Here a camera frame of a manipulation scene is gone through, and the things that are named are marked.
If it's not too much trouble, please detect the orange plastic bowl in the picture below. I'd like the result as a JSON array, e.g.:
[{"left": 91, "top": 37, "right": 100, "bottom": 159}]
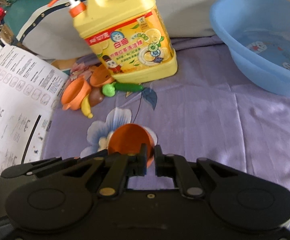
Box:
[{"left": 107, "top": 123, "right": 158, "bottom": 167}]

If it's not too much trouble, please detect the purple floral cloth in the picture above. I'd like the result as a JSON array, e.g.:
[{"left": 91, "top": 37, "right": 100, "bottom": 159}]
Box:
[{"left": 43, "top": 36, "right": 290, "bottom": 191}]

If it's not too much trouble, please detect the yellow toy banana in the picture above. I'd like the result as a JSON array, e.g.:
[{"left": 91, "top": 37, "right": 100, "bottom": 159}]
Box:
[{"left": 81, "top": 95, "right": 93, "bottom": 119}]

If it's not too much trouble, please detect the brown toy fruit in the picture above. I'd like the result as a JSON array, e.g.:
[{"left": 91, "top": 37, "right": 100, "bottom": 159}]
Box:
[{"left": 88, "top": 87, "right": 105, "bottom": 107}]

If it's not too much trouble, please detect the green toy vegetable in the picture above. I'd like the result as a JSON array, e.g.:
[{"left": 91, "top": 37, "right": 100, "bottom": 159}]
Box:
[{"left": 102, "top": 82, "right": 144, "bottom": 97}]

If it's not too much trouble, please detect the orange toy cup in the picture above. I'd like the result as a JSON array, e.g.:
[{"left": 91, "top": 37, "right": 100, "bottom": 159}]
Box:
[
  {"left": 61, "top": 77, "right": 91, "bottom": 111},
  {"left": 89, "top": 64, "right": 115, "bottom": 87}
]

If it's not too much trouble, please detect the white instruction sheet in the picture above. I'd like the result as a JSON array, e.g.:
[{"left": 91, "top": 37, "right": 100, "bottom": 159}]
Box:
[{"left": 0, "top": 43, "right": 68, "bottom": 175}]

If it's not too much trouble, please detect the yellow detergent bottle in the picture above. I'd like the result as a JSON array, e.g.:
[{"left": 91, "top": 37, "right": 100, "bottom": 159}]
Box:
[{"left": 48, "top": 0, "right": 178, "bottom": 83}]

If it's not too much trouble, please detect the blue plastic basin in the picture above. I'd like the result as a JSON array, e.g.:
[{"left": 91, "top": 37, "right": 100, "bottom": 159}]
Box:
[{"left": 210, "top": 0, "right": 290, "bottom": 96}]

